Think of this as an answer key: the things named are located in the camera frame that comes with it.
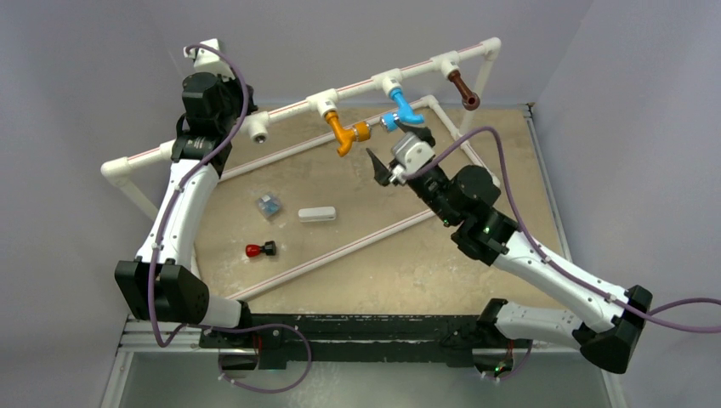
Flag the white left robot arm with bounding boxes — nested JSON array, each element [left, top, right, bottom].
[[114, 72, 253, 348]]

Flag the white PVC pipe frame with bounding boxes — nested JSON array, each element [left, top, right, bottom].
[[99, 37, 502, 301]]

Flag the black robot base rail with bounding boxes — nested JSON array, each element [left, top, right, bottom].
[[199, 314, 531, 370]]

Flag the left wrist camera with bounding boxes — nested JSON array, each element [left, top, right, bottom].
[[183, 48, 236, 82]]

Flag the blue water faucet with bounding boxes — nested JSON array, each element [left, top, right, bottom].
[[380, 87, 425, 132]]

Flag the red black faucet piece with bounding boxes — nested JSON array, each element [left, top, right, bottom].
[[245, 241, 277, 258]]

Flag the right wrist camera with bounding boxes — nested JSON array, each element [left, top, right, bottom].
[[389, 132, 435, 184]]

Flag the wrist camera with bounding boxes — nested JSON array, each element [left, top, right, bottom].
[[183, 48, 236, 82], [389, 132, 435, 184]]

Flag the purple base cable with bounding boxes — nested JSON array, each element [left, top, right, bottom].
[[218, 330, 314, 396]]

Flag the white plastic case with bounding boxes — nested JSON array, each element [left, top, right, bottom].
[[298, 207, 337, 223]]

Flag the orange water faucet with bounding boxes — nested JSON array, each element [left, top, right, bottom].
[[324, 110, 372, 157]]

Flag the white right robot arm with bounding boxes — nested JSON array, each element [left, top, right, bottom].
[[368, 125, 653, 374]]

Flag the clear bag blue parts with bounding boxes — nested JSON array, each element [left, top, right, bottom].
[[256, 194, 282, 219]]

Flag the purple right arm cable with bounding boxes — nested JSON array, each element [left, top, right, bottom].
[[402, 126, 721, 334]]

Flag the brown water faucet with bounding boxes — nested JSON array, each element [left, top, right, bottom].
[[447, 70, 480, 111]]

